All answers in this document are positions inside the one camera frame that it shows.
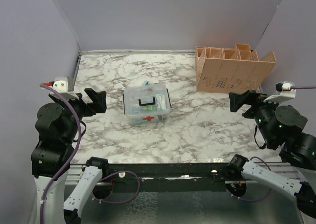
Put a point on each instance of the black mounting rail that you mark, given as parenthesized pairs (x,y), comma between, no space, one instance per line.
(164,177)

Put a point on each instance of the clear plastic kit box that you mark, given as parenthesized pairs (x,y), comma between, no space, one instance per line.
(146,104)

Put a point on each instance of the green medicine box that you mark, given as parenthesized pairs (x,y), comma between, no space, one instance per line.
(148,108)

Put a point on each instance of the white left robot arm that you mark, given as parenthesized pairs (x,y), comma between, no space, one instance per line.
(59,125)

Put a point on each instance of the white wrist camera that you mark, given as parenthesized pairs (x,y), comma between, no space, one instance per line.
(64,85)
(285,91)

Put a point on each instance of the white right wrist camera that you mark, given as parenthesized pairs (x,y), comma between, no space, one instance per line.
(285,91)

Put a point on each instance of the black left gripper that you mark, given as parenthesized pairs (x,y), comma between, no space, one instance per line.
(98,99)

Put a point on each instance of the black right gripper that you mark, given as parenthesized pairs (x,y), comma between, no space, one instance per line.
(236,100)

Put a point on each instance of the clear bandage packet teal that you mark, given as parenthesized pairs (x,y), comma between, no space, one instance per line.
(161,102)

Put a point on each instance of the peach plastic organizer basket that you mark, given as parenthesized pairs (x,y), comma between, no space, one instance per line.
(225,70)

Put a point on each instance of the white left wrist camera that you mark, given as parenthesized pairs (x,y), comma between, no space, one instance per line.
(64,85)

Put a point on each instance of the clear plastic kit lid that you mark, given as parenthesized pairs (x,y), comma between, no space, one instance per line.
(146,98)

